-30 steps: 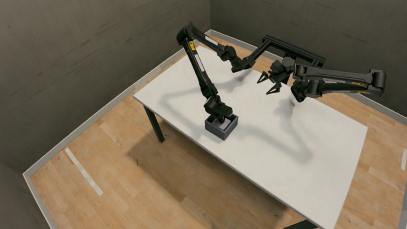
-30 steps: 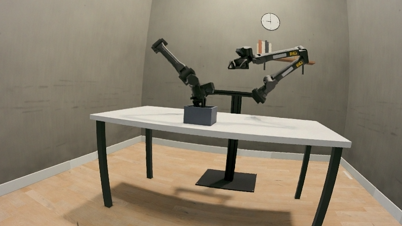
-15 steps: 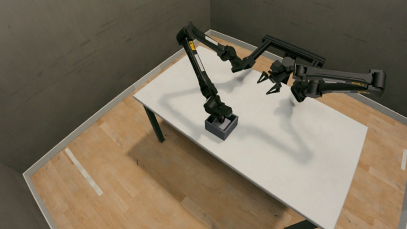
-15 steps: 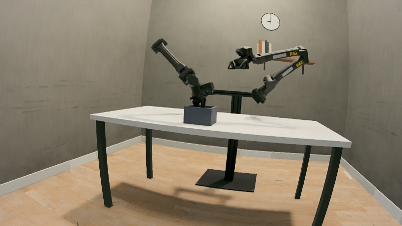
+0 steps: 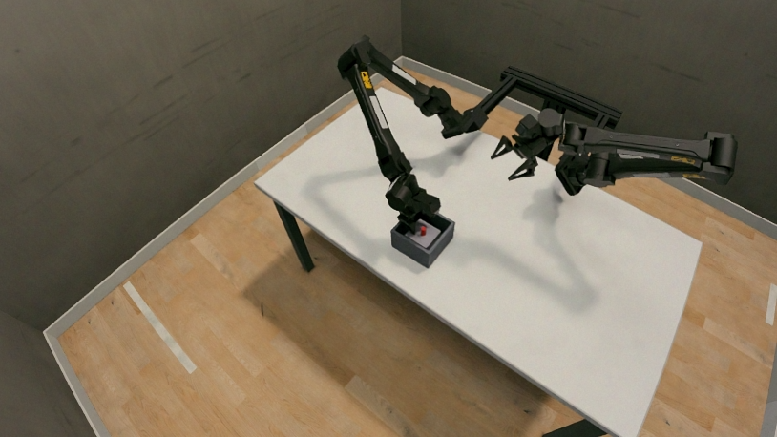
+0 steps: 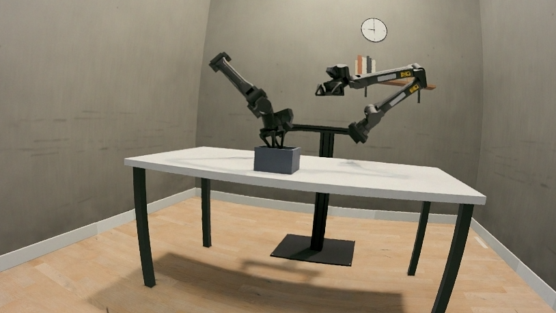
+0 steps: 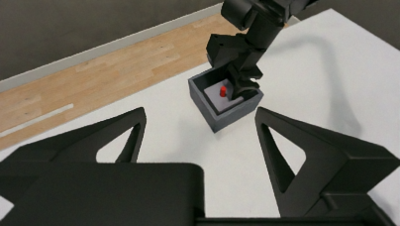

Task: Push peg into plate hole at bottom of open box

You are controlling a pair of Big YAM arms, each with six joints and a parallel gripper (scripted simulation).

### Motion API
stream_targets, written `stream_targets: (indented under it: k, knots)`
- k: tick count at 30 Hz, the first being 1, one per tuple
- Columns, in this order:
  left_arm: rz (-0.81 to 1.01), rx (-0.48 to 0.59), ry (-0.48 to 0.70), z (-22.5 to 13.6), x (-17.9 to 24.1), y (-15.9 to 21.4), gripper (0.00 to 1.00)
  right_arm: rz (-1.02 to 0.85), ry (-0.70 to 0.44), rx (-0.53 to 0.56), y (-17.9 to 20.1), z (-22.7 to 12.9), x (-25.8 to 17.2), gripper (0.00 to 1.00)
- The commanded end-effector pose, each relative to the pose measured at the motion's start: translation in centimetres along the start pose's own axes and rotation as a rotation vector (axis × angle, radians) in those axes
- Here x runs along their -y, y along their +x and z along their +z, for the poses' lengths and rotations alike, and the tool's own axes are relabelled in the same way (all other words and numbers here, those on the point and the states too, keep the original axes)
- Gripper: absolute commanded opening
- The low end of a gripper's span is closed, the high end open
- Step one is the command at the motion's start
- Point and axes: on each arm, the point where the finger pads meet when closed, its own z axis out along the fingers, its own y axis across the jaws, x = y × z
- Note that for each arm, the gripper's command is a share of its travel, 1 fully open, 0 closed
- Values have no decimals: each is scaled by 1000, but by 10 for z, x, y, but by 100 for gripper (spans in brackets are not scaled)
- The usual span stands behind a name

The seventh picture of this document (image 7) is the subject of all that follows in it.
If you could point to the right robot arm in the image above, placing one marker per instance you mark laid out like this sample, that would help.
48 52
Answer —
263 23

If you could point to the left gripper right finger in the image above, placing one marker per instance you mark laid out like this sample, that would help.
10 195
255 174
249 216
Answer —
335 162

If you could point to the red cylindrical peg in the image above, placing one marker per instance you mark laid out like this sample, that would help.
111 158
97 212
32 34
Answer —
223 90

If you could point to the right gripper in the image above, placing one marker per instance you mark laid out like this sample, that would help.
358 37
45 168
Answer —
243 85

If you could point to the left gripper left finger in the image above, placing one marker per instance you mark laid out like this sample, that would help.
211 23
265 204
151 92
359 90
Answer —
82 144

